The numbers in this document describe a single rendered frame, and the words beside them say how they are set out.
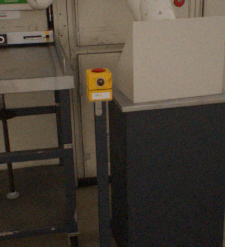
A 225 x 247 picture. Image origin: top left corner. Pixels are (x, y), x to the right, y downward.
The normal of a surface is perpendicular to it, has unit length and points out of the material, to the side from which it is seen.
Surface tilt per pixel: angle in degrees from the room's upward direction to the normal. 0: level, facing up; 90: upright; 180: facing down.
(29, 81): 90
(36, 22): 90
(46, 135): 90
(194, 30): 90
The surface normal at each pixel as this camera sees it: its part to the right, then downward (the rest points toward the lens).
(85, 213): -0.03, -0.94
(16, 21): 0.18, 0.33
